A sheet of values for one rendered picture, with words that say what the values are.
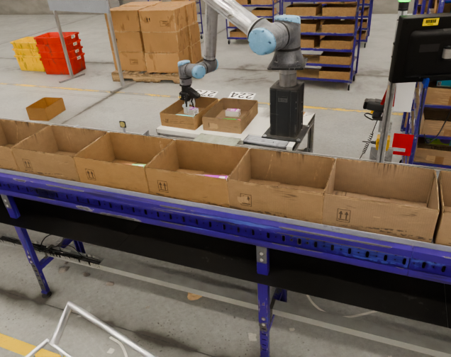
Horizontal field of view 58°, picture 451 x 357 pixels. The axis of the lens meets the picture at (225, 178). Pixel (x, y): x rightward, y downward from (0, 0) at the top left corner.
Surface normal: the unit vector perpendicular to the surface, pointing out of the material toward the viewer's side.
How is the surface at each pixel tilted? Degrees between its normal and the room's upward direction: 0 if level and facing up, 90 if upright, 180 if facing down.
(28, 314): 0
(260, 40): 94
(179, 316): 0
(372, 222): 91
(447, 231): 90
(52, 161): 90
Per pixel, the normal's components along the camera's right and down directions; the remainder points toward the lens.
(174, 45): -0.31, 0.50
